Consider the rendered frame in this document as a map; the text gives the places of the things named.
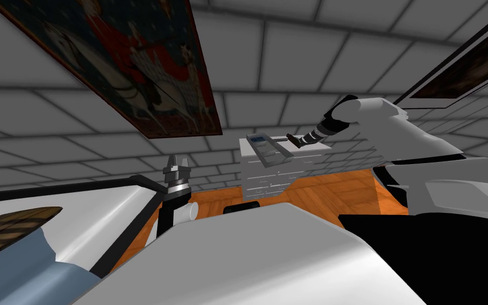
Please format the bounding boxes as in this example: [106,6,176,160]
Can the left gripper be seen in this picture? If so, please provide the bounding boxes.
[162,154,192,186]

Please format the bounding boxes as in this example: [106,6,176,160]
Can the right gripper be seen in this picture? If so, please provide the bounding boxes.
[286,132,308,149]

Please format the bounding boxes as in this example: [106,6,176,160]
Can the grey open drawer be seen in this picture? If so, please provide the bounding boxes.
[246,132,296,169]

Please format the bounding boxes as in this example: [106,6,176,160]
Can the white drawer cabinet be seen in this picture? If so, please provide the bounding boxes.
[238,134,332,204]

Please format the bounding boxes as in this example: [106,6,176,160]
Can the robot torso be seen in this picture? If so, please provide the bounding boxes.
[72,201,429,305]

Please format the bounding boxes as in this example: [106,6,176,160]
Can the horse painting with dark frame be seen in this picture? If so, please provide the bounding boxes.
[0,0,223,140]

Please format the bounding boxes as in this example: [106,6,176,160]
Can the dark picture with white frame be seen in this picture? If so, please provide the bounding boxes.
[394,3,488,111]

